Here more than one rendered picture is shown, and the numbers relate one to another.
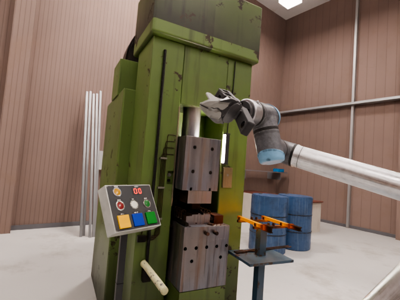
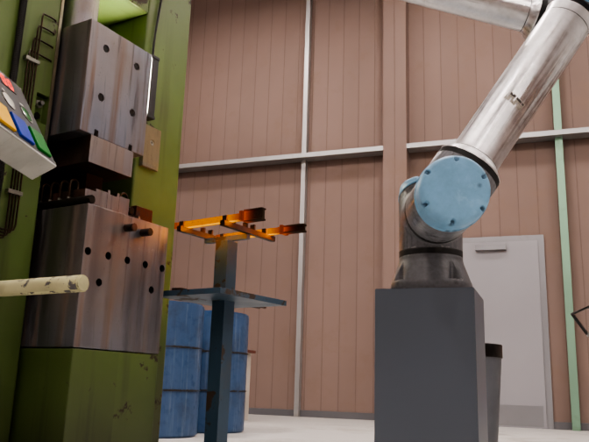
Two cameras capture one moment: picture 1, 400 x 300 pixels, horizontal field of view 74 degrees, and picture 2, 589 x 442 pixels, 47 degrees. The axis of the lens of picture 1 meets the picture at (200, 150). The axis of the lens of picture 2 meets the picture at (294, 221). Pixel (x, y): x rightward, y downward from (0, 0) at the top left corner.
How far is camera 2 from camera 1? 116 cm
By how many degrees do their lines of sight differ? 33
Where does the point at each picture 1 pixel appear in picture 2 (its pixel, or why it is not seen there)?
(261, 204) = not seen: hidden behind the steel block
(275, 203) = (181, 314)
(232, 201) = (157, 203)
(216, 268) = (143, 311)
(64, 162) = not seen: outside the picture
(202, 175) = (117, 111)
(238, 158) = (169, 116)
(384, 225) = (363, 398)
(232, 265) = not seen: hidden behind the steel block
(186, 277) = (88, 316)
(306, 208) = (237, 335)
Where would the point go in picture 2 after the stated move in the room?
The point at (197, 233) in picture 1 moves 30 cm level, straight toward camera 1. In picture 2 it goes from (112, 224) to (143, 204)
